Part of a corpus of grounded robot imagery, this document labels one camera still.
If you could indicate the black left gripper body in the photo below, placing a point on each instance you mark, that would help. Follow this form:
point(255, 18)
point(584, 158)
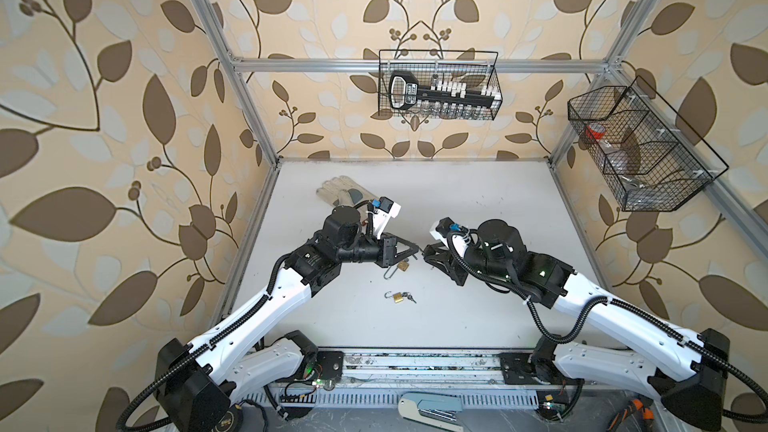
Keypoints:
point(386, 241)

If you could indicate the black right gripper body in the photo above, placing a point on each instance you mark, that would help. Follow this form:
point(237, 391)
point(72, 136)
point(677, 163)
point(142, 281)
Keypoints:
point(455, 269)

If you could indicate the brass padlock long shackle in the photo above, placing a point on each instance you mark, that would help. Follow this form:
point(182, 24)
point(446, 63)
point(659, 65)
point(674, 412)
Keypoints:
point(391, 271)

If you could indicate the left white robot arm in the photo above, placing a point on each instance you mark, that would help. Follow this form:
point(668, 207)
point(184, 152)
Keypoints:
point(190, 378)

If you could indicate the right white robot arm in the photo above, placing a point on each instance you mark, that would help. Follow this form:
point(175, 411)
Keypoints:
point(589, 333)

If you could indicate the brass padlock with keys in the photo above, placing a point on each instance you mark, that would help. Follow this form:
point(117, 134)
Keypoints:
point(398, 297)

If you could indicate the white work glove red cuff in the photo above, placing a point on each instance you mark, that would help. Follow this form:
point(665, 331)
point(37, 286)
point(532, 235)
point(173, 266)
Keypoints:
point(343, 191)

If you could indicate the grey blue tool on floor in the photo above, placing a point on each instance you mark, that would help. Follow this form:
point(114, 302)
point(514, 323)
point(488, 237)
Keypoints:
point(434, 410)

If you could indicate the black socket set holder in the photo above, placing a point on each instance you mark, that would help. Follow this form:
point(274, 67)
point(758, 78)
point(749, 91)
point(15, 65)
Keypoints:
point(405, 91)

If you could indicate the red capped item in basket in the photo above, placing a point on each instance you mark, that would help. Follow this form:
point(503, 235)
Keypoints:
point(594, 132)

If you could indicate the round tape measure on floor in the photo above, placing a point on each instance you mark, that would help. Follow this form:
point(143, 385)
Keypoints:
point(232, 421)

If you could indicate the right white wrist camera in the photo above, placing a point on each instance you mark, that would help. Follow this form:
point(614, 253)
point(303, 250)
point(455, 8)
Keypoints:
point(453, 235)

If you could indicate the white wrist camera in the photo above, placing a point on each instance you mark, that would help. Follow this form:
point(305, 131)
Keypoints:
point(380, 212)
point(453, 235)

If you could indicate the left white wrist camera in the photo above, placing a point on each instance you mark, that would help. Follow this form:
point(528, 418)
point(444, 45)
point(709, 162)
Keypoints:
point(380, 212)

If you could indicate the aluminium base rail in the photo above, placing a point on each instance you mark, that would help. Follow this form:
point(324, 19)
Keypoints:
point(486, 378)

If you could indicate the black wire basket back wall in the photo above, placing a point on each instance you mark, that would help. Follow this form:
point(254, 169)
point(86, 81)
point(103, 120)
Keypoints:
point(473, 67)

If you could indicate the black wire basket wall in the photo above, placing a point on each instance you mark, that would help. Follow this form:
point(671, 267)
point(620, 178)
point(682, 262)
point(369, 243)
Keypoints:
point(473, 67)
point(652, 158)

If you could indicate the black wire basket right wall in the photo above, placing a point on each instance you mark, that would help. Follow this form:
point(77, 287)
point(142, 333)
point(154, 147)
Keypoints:
point(652, 158)

